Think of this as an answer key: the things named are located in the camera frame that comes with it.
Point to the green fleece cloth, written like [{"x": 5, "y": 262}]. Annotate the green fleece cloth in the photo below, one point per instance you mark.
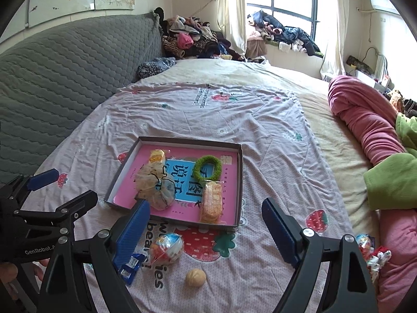
[{"x": 391, "y": 182}]

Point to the pink quilt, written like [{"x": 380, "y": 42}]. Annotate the pink quilt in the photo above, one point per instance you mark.
[{"x": 361, "y": 114}]

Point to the walnut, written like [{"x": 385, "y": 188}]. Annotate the walnut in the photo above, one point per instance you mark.
[{"x": 195, "y": 278}]

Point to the red toy egg packet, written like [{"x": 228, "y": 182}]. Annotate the red toy egg packet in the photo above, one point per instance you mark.
[{"x": 166, "y": 249}]

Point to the small colourful snack packet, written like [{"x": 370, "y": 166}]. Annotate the small colourful snack packet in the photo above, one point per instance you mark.
[{"x": 364, "y": 244}]

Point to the beige bed sheet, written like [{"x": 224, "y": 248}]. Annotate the beige bed sheet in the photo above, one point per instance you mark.
[{"x": 332, "y": 143}]

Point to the blue cookie packet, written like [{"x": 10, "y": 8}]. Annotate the blue cookie packet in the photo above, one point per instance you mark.
[{"x": 130, "y": 271}]

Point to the pile of mixed clothes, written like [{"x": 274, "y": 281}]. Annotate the pile of mixed clothes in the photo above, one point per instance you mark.
[{"x": 195, "y": 39}]

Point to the green fuzzy hair scrunchie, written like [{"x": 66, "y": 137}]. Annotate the green fuzzy hair scrunchie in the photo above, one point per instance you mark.
[{"x": 208, "y": 159}]

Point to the pink shallow box tray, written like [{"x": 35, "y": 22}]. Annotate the pink shallow box tray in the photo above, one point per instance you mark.
[{"x": 195, "y": 142}]

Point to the clothes heap on windowsill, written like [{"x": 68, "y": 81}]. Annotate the clothes heap on windowsill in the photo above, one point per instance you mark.
[{"x": 286, "y": 34}]

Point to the white air conditioner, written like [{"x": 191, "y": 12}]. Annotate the white air conditioner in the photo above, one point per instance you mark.
[{"x": 384, "y": 5}]

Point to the pink book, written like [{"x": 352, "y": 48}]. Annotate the pink book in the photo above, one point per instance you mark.
[{"x": 228, "y": 202}]

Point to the dark blue patterned cloth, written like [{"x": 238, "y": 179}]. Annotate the dark blue patterned cloth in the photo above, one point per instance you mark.
[{"x": 154, "y": 67}]

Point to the lilac strawberry print blanket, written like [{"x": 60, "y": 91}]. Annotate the lilac strawberry print blanket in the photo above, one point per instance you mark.
[{"x": 228, "y": 120}]

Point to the person's left hand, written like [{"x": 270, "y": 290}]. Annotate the person's left hand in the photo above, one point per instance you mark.
[{"x": 6, "y": 274}]

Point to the orange cracker packet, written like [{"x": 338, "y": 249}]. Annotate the orange cracker packet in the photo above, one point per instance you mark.
[{"x": 211, "y": 203}]

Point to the cream curtain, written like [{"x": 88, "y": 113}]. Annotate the cream curtain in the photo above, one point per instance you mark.
[
  {"x": 335, "y": 22},
  {"x": 231, "y": 6}
]

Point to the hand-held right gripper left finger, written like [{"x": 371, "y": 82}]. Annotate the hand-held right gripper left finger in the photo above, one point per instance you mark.
[{"x": 132, "y": 234}]

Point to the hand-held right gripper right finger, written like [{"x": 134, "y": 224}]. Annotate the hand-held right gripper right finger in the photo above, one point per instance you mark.
[{"x": 280, "y": 231}]

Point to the brown cloth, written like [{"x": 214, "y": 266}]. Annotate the brown cloth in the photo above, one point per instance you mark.
[{"x": 255, "y": 49}]

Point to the grey quilted headboard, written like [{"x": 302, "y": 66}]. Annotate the grey quilted headboard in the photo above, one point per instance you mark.
[{"x": 65, "y": 71}]

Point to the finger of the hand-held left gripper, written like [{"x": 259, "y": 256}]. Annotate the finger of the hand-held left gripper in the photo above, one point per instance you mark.
[
  {"x": 78, "y": 203},
  {"x": 44, "y": 176}
]

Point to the dark clutter heap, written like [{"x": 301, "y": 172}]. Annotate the dark clutter heap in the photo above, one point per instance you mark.
[{"x": 407, "y": 104}]

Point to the red white patterned packet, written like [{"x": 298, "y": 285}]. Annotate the red white patterned packet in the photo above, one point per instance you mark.
[{"x": 379, "y": 260}]

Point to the dark bag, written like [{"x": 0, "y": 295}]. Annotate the dark bag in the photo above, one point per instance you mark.
[{"x": 358, "y": 63}]

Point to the yellow cake packet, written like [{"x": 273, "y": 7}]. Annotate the yellow cake packet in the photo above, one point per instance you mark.
[{"x": 157, "y": 156}]

